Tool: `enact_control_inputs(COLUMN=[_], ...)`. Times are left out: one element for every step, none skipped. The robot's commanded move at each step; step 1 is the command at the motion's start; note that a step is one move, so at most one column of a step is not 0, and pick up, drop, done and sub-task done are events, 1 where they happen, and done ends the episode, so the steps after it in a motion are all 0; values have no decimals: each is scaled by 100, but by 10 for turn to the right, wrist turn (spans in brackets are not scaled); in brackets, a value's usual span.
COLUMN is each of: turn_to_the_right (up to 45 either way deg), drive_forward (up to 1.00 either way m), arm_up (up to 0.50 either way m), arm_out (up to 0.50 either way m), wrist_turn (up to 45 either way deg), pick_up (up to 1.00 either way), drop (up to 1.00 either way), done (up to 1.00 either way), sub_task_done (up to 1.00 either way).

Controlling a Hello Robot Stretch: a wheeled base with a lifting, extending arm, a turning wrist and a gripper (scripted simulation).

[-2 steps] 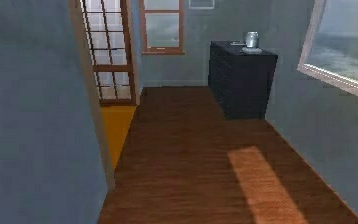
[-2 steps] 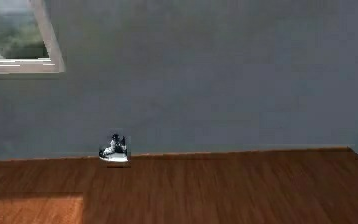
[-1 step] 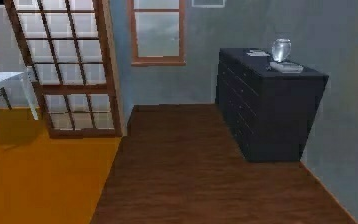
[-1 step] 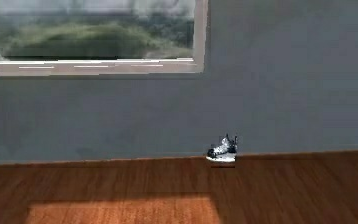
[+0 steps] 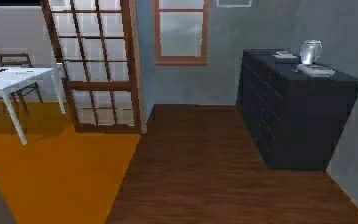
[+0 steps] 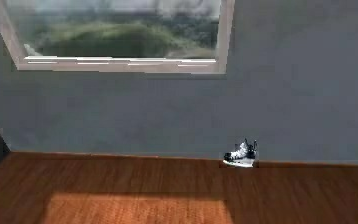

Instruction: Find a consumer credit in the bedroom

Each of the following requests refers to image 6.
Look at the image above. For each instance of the white framed window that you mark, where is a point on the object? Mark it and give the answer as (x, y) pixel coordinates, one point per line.
(120, 33)

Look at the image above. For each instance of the black and white shoe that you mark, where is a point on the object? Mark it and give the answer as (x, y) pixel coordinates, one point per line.
(242, 155)

